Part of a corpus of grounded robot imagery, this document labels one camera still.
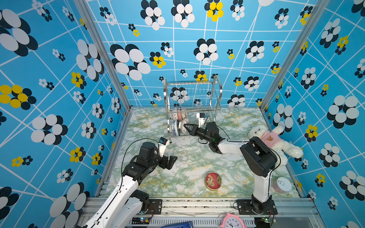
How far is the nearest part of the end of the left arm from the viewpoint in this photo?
0.59 metres

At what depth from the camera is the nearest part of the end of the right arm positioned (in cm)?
73

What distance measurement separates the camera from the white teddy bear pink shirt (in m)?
0.81
